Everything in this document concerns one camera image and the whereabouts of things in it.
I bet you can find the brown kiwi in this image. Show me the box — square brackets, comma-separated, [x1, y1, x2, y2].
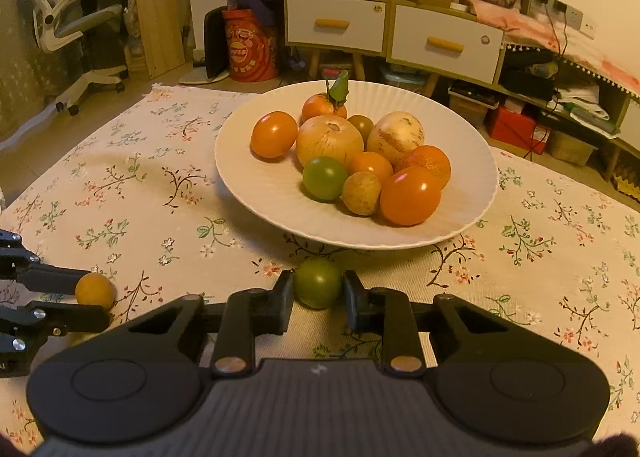
[341, 171, 382, 217]
[74, 273, 116, 311]

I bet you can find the green tomato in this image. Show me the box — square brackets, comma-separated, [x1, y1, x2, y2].
[303, 156, 348, 203]
[294, 258, 342, 310]

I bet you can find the yellow-green tomato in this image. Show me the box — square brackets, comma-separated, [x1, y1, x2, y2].
[378, 166, 442, 226]

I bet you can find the pale yellow melon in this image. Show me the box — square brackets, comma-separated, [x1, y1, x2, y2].
[366, 112, 424, 167]

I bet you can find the large orange tomato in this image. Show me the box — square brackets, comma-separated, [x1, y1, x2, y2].
[250, 110, 298, 159]

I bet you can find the large tan pomelo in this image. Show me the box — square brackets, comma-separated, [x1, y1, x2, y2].
[295, 115, 364, 167]

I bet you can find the leafy orange tangerine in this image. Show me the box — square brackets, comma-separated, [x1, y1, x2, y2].
[300, 69, 349, 124]

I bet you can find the large white plate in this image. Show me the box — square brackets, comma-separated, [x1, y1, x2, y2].
[215, 81, 498, 250]

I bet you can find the floral tablecloth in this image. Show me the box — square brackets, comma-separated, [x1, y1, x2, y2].
[1, 82, 640, 437]

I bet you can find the red box under cabinet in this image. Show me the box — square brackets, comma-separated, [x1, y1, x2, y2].
[485, 106, 551, 155]

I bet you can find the white office chair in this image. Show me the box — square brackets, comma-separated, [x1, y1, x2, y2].
[30, 0, 129, 116]

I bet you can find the long low tv cabinet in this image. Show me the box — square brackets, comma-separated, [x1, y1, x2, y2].
[470, 0, 640, 198]

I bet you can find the orange printed bag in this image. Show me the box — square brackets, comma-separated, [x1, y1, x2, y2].
[222, 9, 279, 84]

